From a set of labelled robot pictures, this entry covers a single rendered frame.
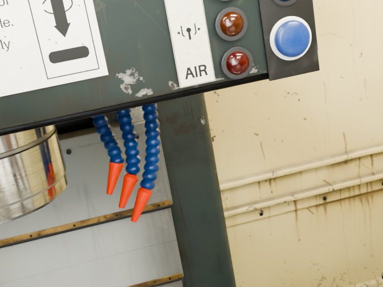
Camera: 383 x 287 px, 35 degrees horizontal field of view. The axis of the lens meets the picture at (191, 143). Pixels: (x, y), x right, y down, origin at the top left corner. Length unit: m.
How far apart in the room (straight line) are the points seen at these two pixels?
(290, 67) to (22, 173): 0.30
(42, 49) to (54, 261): 0.80
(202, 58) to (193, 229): 0.82
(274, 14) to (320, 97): 1.18
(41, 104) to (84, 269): 0.79
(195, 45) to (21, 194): 0.26
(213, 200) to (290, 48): 0.80
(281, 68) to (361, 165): 1.29
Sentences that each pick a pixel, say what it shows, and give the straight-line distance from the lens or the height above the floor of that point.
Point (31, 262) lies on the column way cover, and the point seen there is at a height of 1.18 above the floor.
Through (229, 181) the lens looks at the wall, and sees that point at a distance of 1.65.
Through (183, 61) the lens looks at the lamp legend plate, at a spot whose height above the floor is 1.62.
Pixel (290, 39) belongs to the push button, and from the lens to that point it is 0.51.
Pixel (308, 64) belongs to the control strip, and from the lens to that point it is 0.52.
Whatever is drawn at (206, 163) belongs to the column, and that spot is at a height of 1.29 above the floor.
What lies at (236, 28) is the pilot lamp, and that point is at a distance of 0.50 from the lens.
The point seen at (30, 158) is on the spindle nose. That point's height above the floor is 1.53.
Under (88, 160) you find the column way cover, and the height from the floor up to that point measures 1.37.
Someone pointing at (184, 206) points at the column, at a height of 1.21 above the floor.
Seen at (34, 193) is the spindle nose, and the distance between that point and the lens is 0.66.
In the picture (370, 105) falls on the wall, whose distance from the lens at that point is 1.75.
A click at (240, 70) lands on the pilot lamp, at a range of 0.50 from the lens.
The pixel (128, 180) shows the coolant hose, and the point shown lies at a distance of 0.69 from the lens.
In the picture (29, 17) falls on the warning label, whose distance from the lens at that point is 0.48.
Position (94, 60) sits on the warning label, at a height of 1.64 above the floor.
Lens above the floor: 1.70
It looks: 17 degrees down
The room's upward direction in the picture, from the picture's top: 10 degrees counter-clockwise
